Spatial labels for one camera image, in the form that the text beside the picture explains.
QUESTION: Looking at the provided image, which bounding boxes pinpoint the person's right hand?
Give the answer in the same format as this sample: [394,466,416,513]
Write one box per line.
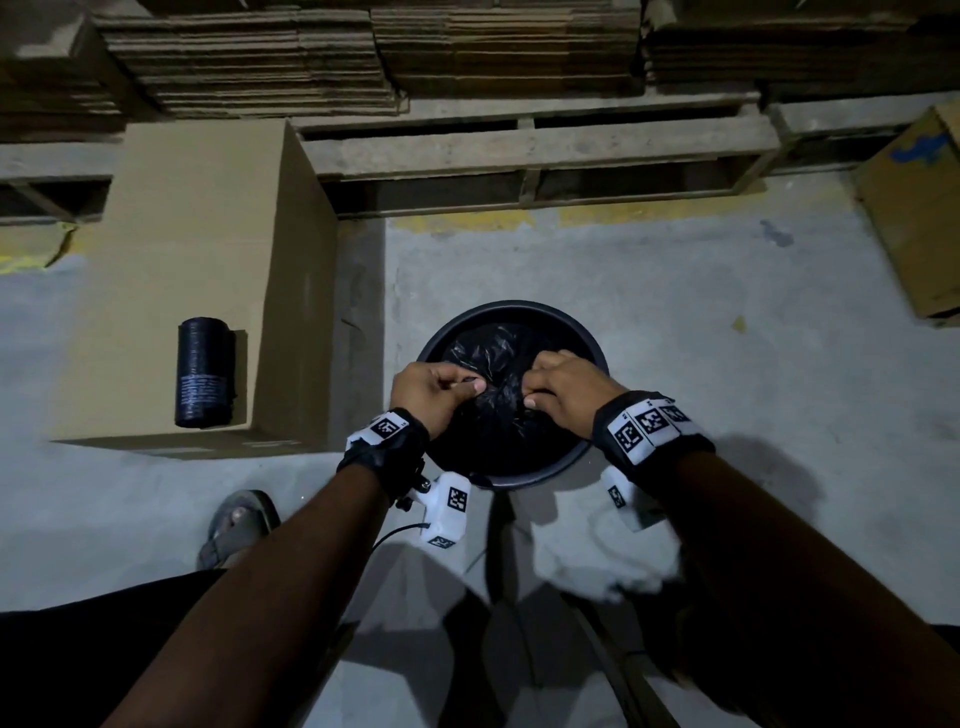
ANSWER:
[521,350,628,440]

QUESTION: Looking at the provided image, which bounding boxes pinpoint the person's left hand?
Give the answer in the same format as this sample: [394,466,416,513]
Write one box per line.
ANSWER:
[388,362,487,442]

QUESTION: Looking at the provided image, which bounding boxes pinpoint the round black bin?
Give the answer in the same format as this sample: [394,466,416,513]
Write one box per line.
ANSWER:
[416,299,610,493]

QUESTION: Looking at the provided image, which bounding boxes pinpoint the roll of black bags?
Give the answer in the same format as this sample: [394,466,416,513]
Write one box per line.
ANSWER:
[174,316,237,430]

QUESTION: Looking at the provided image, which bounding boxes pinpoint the person's left forearm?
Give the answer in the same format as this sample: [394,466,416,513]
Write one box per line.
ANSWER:
[101,464,393,728]

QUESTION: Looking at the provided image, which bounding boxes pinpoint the person's right forearm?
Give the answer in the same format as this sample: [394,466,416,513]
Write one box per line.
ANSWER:
[659,449,960,728]

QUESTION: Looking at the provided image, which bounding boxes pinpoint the person's left foot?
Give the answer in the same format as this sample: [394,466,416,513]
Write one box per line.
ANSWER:
[196,489,283,571]

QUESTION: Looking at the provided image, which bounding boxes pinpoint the person's black shorts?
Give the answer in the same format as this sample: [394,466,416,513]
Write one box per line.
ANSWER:
[0,569,226,728]

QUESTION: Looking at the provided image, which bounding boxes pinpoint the wooden pallet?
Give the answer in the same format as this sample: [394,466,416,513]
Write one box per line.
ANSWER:
[0,138,125,226]
[292,89,781,221]
[764,89,960,178]

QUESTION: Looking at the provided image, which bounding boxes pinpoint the large plain cardboard box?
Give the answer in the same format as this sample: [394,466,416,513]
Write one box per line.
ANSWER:
[48,118,339,460]

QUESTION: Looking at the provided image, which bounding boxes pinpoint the cardboard box with blue tape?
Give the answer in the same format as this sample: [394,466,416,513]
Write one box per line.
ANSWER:
[851,97,960,329]

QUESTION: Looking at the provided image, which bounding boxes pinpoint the black left wrist strap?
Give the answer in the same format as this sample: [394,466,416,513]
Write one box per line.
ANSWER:
[337,408,432,502]

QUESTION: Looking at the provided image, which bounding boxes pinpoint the black wrist strap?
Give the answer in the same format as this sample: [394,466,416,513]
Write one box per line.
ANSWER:
[592,389,717,498]
[337,408,432,502]

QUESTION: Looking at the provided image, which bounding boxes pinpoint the black right wrist strap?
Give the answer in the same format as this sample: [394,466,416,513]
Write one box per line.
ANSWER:
[592,389,717,498]

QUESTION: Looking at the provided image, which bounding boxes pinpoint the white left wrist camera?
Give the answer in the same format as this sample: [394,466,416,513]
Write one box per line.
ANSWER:
[407,470,475,551]

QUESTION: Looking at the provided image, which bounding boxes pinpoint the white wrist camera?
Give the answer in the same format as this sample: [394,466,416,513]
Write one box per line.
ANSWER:
[599,464,666,535]
[407,470,475,551]

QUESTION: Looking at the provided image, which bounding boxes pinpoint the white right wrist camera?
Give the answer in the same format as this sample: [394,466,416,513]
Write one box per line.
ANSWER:
[599,464,666,535]

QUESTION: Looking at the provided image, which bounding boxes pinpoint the black left camera cable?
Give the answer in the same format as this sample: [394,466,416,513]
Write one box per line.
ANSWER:
[367,521,433,558]

